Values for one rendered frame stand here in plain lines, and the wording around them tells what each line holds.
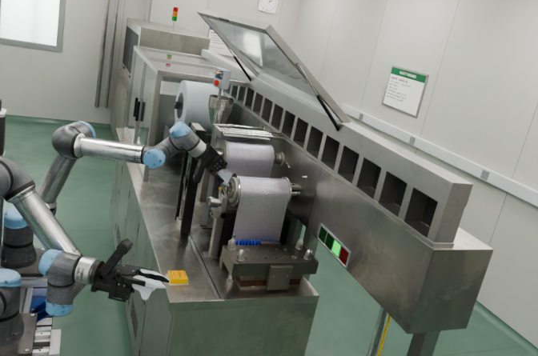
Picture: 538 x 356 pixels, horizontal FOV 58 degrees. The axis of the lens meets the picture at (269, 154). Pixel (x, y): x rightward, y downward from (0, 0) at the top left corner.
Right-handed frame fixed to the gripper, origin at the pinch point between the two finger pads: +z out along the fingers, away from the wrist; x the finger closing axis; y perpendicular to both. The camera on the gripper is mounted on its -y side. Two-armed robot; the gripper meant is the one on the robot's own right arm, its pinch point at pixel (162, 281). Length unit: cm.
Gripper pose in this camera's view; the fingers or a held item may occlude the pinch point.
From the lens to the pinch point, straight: 147.5
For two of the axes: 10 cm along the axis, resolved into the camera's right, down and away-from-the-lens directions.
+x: -0.7, 1.2, -9.9
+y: -2.0, 9.7, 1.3
